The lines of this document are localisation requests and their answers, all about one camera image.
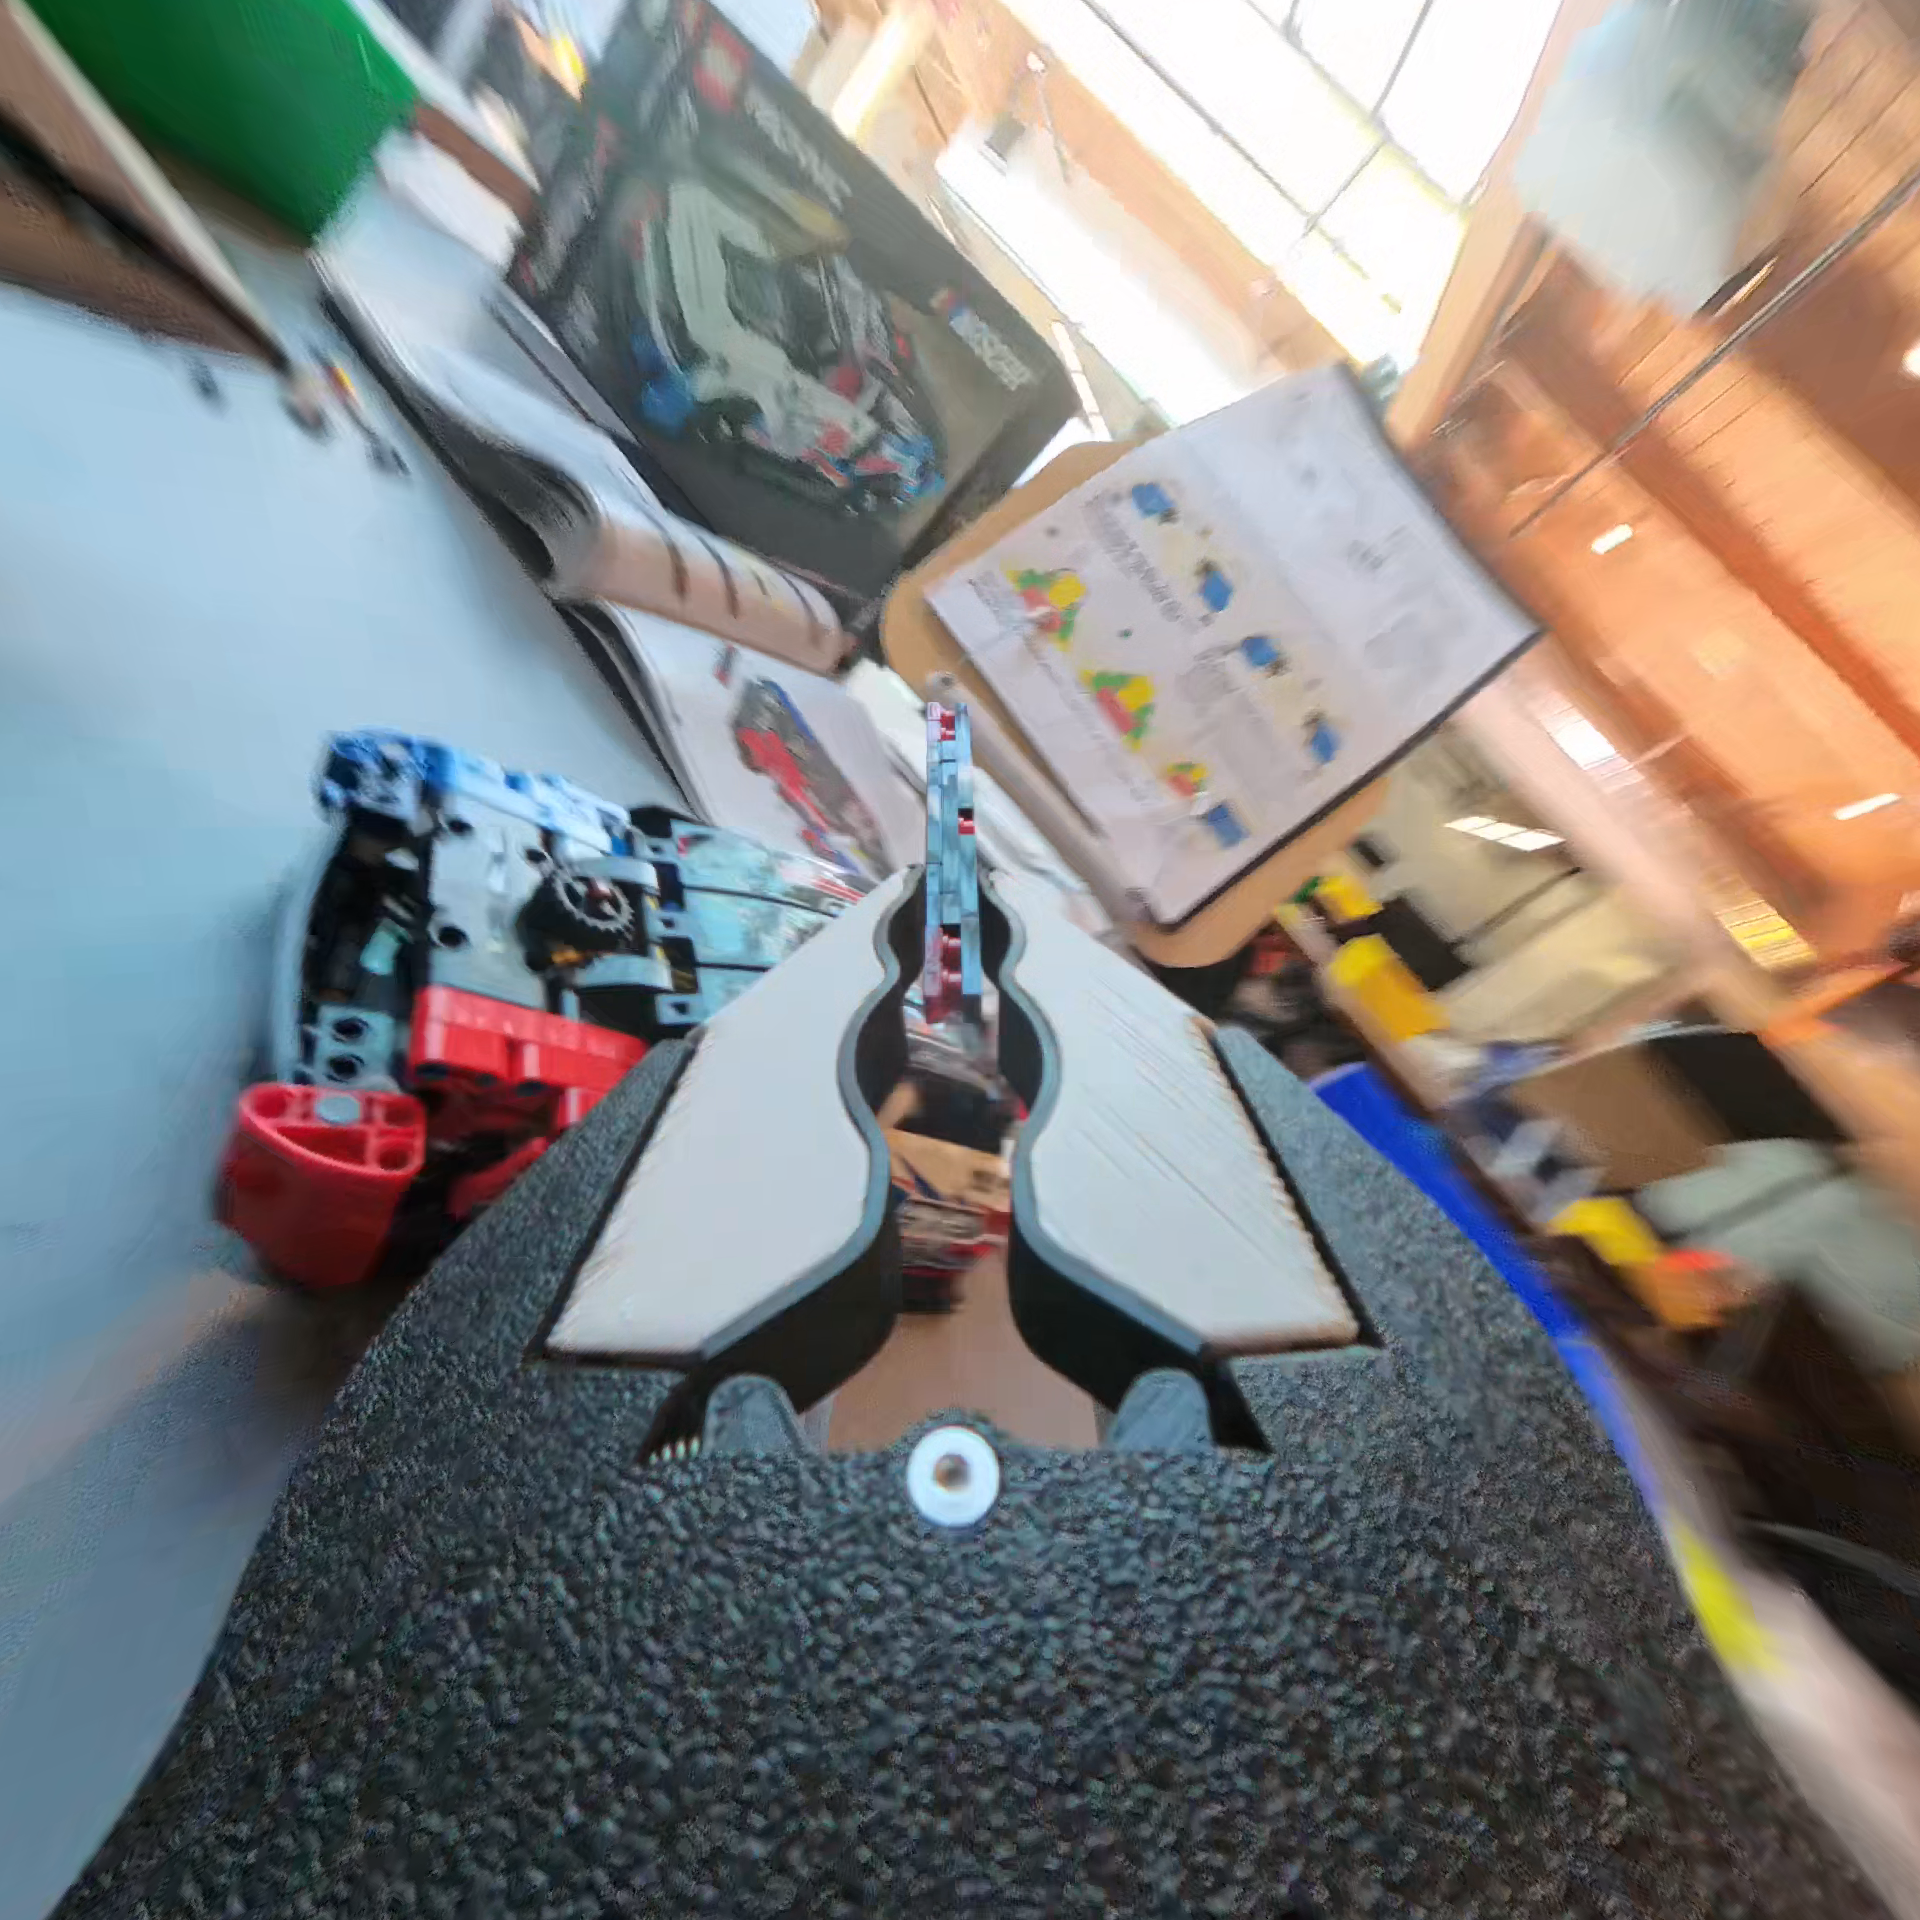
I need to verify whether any yellow storage bin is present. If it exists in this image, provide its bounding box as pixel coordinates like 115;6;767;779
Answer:
1320;931;1449;1044

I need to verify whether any red blue black brick car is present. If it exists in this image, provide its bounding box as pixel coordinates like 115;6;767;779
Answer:
219;728;1021;1315

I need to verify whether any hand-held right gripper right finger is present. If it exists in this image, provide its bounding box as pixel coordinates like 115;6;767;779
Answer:
983;870;1366;1412

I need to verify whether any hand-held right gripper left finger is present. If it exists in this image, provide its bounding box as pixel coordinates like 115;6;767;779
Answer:
545;864;933;1412

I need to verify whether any black toy set box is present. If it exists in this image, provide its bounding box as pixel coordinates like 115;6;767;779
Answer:
506;0;1082;601

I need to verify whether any black and red brick strip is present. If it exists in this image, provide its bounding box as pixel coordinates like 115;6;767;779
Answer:
920;696;992;1028

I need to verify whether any green plastic bin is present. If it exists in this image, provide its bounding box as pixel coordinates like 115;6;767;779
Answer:
31;0;421;242

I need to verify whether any open instruction booklet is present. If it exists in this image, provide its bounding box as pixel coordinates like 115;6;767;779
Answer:
317;248;963;903

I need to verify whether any grey desk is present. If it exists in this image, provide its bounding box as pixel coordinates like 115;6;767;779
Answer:
0;137;903;1920

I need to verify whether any blue plastic bin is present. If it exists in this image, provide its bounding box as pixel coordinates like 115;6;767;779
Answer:
1307;1058;1668;1517

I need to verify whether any printed instruction sheet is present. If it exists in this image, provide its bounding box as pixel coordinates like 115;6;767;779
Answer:
925;365;1547;931

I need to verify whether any wooden document board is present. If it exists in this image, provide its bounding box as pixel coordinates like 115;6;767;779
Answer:
876;360;1547;969

